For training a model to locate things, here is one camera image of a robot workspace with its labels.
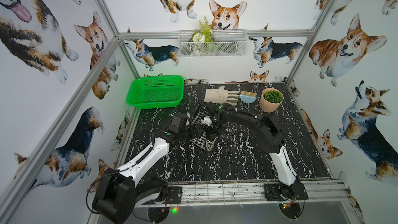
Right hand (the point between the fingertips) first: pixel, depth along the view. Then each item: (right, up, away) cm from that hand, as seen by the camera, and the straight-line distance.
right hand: (205, 139), depth 88 cm
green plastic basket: (-39, +28, +29) cm, 56 cm away
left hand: (-2, +7, -4) cm, 8 cm away
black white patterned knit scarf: (-4, -1, 0) cm, 4 cm away
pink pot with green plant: (+42, +22, +11) cm, 49 cm away
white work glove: (+11, +25, +26) cm, 38 cm away
